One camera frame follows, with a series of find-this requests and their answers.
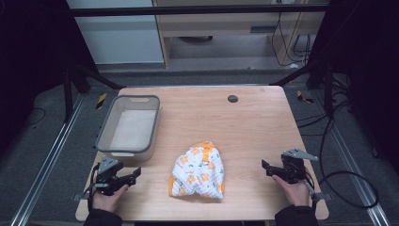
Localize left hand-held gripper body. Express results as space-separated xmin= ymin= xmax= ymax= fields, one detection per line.
xmin=72 ymin=154 xmax=130 ymax=202

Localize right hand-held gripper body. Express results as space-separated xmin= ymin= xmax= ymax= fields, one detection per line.
xmin=279 ymin=147 xmax=333 ymax=202

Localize person's left hand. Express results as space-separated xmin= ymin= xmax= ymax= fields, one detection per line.
xmin=91 ymin=184 xmax=130 ymax=214

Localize person's right hand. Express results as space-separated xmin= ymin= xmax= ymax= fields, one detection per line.
xmin=271 ymin=174 xmax=311 ymax=208

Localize white basket with grey rim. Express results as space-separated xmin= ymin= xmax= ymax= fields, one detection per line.
xmin=95 ymin=94 xmax=162 ymax=163

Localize white floral cloth orange trim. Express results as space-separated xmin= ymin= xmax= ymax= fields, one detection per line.
xmin=168 ymin=140 xmax=227 ymax=202

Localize yellow black tape piece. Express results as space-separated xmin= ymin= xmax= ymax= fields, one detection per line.
xmin=95 ymin=92 xmax=108 ymax=110
xmin=295 ymin=89 xmax=314 ymax=105

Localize black metal stand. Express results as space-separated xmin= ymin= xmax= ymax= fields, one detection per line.
xmin=60 ymin=62 xmax=126 ymax=124
xmin=271 ymin=60 xmax=336 ymax=121

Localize white cabinet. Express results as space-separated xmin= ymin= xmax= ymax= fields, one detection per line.
xmin=66 ymin=0 xmax=166 ymax=66

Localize light wooden desk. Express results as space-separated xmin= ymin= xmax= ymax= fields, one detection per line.
xmin=152 ymin=0 xmax=330 ymax=69

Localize black horizontal bar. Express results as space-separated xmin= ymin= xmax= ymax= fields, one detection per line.
xmin=67 ymin=3 xmax=330 ymax=18

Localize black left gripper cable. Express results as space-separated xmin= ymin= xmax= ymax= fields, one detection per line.
xmin=88 ymin=164 xmax=101 ymax=212

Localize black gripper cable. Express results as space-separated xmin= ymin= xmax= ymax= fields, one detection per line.
xmin=302 ymin=170 xmax=317 ymax=202
xmin=88 ymin=164 xmax=101 ymax=212

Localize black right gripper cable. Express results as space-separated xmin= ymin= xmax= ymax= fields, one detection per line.
xmin=302 ymin=170 xmax=317 ymax=202

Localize long black floor cable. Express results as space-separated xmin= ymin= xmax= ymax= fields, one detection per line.
xmin=317 ymin=117 xmax=379 ymax=210

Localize aluminium floor rail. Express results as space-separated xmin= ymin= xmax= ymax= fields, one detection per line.
xmin=8 ymin=93 xmax=88 ymax=226
xmin=313 ymin=90 xmax=391 ymax=226

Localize black hanging cables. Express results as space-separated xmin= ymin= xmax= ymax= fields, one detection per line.
xmin=271 ymin=10 xmax=313 ymax=69

